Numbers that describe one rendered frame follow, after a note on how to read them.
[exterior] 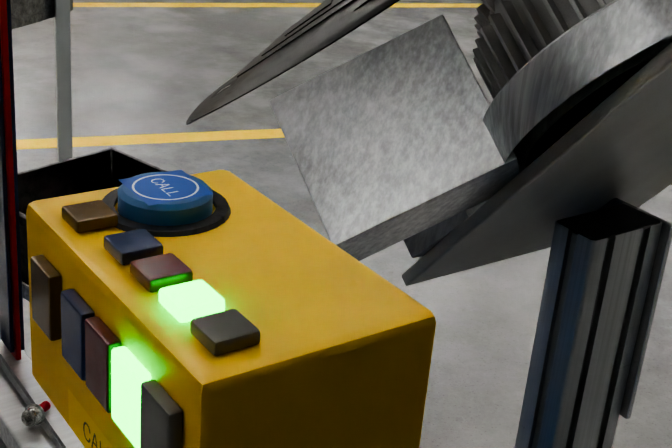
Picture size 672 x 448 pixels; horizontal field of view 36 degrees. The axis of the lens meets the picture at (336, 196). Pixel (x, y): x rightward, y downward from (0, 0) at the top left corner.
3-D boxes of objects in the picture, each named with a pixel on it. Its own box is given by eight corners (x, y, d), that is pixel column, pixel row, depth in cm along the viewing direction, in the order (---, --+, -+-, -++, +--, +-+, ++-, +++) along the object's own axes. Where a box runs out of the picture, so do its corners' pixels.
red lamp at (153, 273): (194, 284, 38) (194, 270, 38) (149, 295, 37) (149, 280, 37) (171, 264, 39) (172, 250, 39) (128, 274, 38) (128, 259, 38)
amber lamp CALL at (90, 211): (119, 227, 42) (119, 214, 42) (77, 235, 41) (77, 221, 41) (101, 211, 43) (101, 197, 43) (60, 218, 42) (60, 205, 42)
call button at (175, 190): (228, 229, 44) (230, 192, 43) (142, 247, 42) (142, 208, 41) (185, 196, 47) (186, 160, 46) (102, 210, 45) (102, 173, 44)
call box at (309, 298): (411, 537, 42) (444, 307, 38) (189, 636, 36) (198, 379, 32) (218, 350, 54) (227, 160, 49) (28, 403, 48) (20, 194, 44)
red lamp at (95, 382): (123, 411, 38) (123, 341, 37) (107, 415, 38) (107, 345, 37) (99, 381, 40) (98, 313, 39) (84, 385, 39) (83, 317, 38)
